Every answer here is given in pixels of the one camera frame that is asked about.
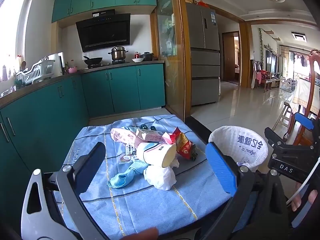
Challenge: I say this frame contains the blue quilted cloth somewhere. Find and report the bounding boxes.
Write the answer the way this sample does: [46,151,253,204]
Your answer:
[108,160,149,189]

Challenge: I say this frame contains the red snack wrapper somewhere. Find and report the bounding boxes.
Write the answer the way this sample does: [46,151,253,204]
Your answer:
[162,127,197,161]

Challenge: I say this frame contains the pink plastic package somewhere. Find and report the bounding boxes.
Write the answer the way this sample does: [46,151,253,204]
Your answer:
[111,128,141,145]

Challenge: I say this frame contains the white tissue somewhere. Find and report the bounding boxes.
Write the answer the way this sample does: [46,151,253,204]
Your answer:
[143,158,180,191]

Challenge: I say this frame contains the paper cup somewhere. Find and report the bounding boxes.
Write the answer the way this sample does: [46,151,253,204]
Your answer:
[136,142,176,168]

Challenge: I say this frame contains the clear snack bag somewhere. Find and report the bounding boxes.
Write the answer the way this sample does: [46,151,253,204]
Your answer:
[118,144,138,164]

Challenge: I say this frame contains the white medicine box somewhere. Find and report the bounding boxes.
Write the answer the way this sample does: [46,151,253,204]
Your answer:
[135,128,163,144]

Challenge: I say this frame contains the dark green foil wrapper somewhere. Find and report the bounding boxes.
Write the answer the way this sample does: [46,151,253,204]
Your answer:
[138,124,156,131]

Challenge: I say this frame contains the white bag lined trash bin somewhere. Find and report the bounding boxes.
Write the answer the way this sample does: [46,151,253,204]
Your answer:
[208,126,268,172]

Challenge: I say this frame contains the person's right hand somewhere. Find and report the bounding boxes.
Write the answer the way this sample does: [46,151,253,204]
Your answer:
[291,189,318,212]

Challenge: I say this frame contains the person's left hand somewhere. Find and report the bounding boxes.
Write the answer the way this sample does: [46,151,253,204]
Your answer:
[121,227,159,240]

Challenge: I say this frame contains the wooden dining chair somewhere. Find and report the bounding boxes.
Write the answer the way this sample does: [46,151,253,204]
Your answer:
[293,49,319,146]

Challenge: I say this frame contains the wooden stool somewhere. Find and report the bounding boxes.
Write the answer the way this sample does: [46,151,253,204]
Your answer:
[272,100,295,142]

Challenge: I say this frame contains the teal lower cabinets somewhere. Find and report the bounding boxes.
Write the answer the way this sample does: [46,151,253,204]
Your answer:
[0,63,166,230]

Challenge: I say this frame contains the blue checked tablecloth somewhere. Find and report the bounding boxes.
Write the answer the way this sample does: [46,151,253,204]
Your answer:
[65,115,230,239]

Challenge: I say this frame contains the pink bowl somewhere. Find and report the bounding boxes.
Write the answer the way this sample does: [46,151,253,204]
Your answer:
[68,67,78,74]

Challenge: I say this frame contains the white dish rack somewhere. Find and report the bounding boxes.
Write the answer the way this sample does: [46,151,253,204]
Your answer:
[16,59,55,85]

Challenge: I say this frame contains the black wok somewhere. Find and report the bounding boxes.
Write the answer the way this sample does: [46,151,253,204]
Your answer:
[83,56,103,66]

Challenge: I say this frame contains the silver refrigerator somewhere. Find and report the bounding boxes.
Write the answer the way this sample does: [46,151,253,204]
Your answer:
[186,3,220,106]

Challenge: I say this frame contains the steel stock pot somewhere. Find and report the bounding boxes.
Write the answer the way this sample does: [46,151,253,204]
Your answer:
[108,46,129,61]

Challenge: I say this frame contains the white bowl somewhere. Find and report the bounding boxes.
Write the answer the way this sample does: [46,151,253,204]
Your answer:
[132,57,144,63]

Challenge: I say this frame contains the black small pot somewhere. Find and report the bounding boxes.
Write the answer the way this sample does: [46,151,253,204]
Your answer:
[140,51,153,61]

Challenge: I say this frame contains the black range hood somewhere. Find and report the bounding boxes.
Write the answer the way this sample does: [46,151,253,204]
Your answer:
[76,14,131,53]

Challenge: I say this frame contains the wooden glass sliding door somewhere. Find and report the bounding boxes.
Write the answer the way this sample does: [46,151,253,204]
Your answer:
[150,0,191,120]

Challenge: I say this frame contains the white cable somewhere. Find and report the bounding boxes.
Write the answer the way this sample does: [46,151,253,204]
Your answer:
[286,158,320,205]

